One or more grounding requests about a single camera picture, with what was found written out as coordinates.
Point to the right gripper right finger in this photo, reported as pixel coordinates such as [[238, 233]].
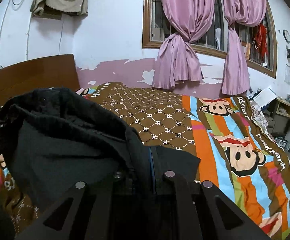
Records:
[[185, 209]]

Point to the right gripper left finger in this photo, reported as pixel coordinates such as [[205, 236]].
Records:
[[111, 209]]

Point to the black winter jacket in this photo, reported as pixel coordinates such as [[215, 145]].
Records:
[[51, 139]]

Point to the colourful cartoon bed quilt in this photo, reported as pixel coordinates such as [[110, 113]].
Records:
[[235, 153]]

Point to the wooden desk shelf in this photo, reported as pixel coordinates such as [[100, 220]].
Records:
[[280, 115]]

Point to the white book on desk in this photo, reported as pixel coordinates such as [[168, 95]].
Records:
[[265, 97]]

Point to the brown wooden headboard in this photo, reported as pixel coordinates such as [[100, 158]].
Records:
[[45, 72]]

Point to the wooden framed window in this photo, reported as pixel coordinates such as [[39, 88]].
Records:
[[156, 29]]

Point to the red hanging garment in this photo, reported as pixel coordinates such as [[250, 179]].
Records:
[[260, 40]]

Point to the left pink curtain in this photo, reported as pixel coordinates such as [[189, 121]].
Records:
[[176, 61]]

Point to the round wall clock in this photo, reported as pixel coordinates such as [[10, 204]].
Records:
[[286, 35]]

